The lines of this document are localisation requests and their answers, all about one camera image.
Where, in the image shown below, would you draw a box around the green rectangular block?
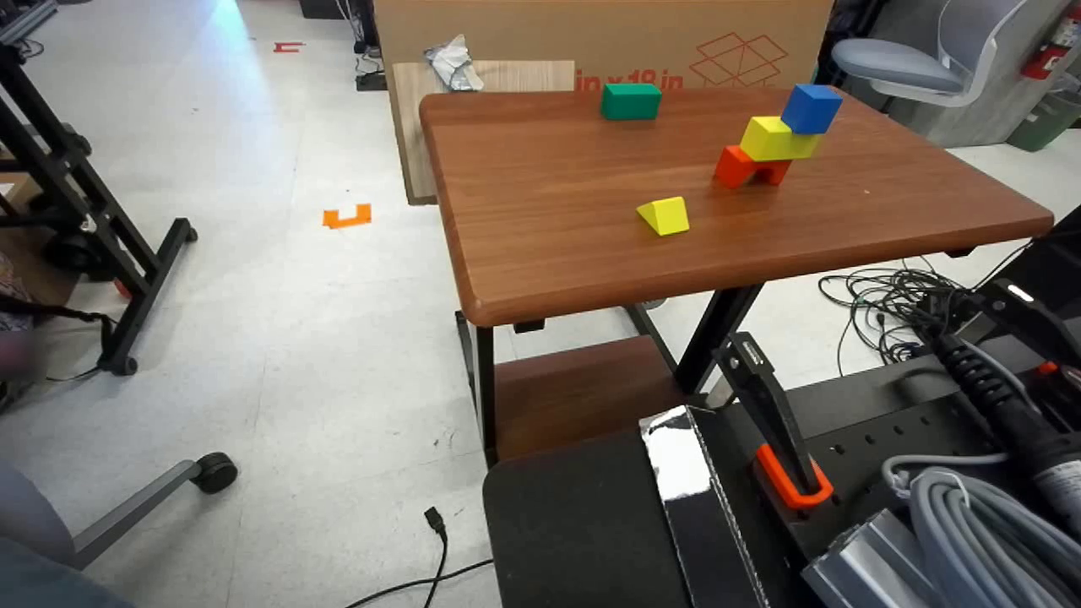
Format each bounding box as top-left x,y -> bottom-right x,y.
600,80 -> 663,122

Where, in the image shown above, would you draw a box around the yellow wedge block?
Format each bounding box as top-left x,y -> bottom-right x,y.
637,197 -> 690,235

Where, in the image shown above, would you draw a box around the orange arch block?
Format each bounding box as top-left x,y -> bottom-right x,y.
713,144 -> 787,189

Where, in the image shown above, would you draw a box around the yellow rectangular block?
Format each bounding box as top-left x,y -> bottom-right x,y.
739,114 -> 816,161

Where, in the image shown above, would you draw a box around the blue cube block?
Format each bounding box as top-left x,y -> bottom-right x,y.
782,86 -> 842,134

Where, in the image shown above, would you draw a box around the brown wooden table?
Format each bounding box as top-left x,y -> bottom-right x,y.
419,87 -> 1053,464

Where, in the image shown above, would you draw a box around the orange floor marker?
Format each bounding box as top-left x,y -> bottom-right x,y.
320,203 -> 372,231

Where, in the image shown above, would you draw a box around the crumpled white paper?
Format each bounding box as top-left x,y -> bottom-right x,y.
426,35 -> 484,96

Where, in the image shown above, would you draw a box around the large cardboard box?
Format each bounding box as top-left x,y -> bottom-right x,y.
374,0 -> 834,203

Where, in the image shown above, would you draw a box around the black orange clamp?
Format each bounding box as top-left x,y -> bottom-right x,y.
716,330 -> 834,513

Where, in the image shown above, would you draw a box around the grey office chair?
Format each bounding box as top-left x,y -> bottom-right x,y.
830,0 -> 1027,107

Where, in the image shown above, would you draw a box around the black metal stand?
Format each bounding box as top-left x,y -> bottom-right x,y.
0,0 -> 199,376

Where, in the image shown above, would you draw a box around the red fire extinguisher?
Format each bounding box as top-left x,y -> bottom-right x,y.
1020,8 -> 1081,80

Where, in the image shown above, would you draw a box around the grey chair base with caster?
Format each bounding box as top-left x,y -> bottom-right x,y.
0,451 -> 239,608

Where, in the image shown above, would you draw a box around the black power cord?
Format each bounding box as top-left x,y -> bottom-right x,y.
346,503 -> 498,608

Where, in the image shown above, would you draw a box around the tangled grey floor cables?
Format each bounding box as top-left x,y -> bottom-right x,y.
813,263 -> 958,377

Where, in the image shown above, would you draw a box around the grey coiled cable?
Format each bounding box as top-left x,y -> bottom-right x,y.
880,451 -> 1081,608

